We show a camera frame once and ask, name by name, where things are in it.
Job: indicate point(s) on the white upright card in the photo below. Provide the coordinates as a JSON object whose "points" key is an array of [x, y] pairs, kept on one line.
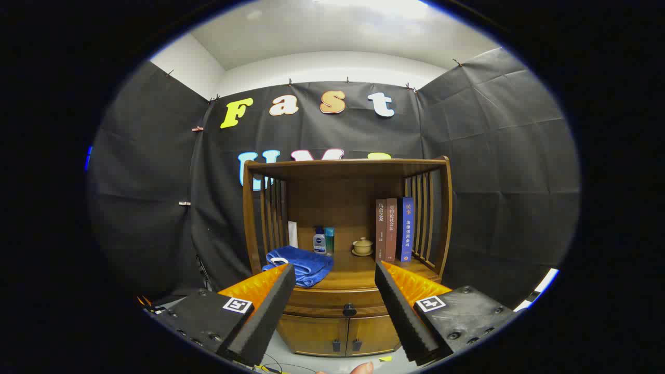
{"points": [[292, 234]]}

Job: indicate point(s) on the teal bottle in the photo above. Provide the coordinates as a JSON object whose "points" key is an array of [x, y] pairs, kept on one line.
{"points": [[330, 239]]}

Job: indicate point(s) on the wooden countertop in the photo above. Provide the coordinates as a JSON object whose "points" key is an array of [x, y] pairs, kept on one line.
{"points": [[353, 272]]}

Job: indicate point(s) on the dark brown book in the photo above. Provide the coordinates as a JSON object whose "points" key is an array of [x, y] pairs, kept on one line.
{"points": [[381, 228]]}

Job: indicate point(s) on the reddish brown book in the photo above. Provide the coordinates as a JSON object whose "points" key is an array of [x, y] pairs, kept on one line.
{"points": [[391, 228]]}

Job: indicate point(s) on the black backdrop cloth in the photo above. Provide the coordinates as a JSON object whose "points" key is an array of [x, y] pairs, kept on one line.
{"points": [[493, 156]]}

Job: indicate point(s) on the wooden drawer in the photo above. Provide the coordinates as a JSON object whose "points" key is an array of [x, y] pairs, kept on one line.
{"points": [[322, 301]]}

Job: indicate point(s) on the white bottle with blue cap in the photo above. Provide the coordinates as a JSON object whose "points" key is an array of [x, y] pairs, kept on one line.
{"points": [[319, 244]]}

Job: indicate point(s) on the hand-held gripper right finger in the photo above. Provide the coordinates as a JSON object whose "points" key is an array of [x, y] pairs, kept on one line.
{"points": [[402, 317]]}

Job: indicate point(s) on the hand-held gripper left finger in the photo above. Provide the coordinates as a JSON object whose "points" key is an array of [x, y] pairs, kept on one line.
{"points": [[267, 317]]}

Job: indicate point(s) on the blue book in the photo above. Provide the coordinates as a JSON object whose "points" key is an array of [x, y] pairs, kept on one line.
{"points": [[406, 228]]}

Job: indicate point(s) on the wooden cabinet door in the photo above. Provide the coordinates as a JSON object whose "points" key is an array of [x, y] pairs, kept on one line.
{"points": [[371, 335], [311, 335]]}

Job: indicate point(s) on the beige lidded teacup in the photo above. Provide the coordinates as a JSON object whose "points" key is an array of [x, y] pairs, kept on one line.
{"points": [[362, 246]]}

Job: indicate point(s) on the wooden cabinet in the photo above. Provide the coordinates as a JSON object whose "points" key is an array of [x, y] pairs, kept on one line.
{"points": [[337, 176]]}

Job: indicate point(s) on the blue folded towel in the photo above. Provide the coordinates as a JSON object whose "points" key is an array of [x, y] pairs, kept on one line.
{"points": [[306, 265]]}

